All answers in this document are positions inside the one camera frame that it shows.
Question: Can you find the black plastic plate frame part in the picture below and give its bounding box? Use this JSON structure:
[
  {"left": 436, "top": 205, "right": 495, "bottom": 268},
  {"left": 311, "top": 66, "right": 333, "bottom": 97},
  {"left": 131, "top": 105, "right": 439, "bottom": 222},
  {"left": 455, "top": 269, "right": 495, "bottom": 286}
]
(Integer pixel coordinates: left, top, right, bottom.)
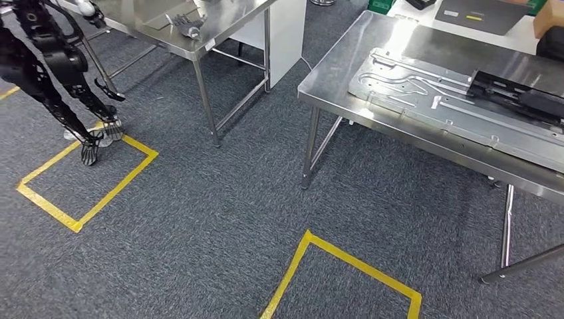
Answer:
[{"left": 467, "top": 69, "right": 564, "bottom": 128}]

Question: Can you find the stainless steel workbench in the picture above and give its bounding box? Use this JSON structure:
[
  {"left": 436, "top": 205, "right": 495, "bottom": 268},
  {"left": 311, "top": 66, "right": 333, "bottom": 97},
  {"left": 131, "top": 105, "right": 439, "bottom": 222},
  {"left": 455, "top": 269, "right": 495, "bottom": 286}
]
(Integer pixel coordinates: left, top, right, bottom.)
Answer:
[{"left": 297, "top": 11, "right": 564, "bottom": 285}]

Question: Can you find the yellow floor tape square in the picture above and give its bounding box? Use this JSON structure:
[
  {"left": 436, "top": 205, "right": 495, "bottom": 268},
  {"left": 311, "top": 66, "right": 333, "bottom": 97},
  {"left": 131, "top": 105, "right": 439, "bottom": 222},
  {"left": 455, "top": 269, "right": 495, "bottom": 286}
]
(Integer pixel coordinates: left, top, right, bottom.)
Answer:
[{"left": 259, "top": 229, "right": 423, "bottom": 319}]

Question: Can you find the spare grey robot hand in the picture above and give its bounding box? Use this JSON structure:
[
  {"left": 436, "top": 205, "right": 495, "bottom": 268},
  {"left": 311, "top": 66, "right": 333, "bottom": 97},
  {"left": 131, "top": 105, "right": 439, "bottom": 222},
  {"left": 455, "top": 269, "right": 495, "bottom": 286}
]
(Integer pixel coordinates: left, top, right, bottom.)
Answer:
[{"left": 166, "top": 13, "right": 207, "bottom": 41}]

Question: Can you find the green plastic crate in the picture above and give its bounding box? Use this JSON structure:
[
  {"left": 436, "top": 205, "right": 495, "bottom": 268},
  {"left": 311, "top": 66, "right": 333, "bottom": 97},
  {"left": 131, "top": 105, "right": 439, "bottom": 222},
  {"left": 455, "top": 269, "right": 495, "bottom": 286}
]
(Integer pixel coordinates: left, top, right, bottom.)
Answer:
[{"left": 366, "top": 0, "right": 398, "bottom": 15}]

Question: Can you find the flat grey metal sheet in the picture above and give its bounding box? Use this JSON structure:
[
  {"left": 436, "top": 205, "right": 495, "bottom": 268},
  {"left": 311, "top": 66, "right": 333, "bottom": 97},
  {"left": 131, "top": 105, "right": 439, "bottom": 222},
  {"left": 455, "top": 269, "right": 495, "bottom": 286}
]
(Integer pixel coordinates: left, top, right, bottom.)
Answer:
[{"left": 140, "top": 0, "right": 202, "bottom": 31}]

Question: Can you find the stamped silver metal panel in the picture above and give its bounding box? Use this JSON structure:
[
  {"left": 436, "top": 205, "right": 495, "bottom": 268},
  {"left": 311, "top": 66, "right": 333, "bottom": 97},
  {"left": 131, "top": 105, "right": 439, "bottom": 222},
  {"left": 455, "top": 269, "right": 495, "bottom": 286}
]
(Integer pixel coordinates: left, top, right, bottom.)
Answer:
[{"left": 348, "top": 47, "right": 564, "bottom": 175}]

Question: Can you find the black humanoid robot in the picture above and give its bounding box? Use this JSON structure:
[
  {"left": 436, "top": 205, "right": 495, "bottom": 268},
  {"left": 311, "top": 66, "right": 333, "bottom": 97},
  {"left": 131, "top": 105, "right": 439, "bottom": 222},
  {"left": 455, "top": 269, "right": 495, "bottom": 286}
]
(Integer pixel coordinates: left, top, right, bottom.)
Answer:
[{"left": 0, "top": 0, "right": 127, "bottom": 167}]

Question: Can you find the grey laptop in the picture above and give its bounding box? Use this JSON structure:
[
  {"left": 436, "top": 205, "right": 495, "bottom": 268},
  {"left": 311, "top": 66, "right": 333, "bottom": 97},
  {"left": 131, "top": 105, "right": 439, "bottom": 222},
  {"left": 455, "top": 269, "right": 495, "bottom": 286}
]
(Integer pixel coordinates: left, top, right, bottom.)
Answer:
[{"left": 434, "top": 0, "right": 532, "bottom": 36}]

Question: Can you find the white desk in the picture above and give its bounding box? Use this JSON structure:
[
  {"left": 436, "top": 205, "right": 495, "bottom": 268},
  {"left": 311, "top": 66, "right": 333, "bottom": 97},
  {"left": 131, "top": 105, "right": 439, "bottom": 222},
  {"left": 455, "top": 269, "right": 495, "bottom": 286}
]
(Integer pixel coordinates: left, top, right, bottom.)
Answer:
[{"left": 387, "top": 0, "right": 564, "bottom": 56}]

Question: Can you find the black zip case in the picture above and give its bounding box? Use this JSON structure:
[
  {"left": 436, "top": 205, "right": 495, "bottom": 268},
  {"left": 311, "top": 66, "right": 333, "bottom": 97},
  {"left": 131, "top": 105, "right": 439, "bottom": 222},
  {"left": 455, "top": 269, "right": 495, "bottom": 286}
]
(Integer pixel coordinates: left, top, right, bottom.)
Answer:
[{"left": 536, "top": 26, "right": 564, "bottom": 62}]

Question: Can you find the brown cardboard box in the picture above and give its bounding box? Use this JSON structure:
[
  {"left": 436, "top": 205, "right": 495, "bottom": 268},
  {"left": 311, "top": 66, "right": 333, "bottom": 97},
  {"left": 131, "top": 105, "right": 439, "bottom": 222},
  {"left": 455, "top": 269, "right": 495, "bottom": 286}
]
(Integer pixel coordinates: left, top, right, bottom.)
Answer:
[{"left": 533, "top": 0, "right": 564, "bottom": 40}]

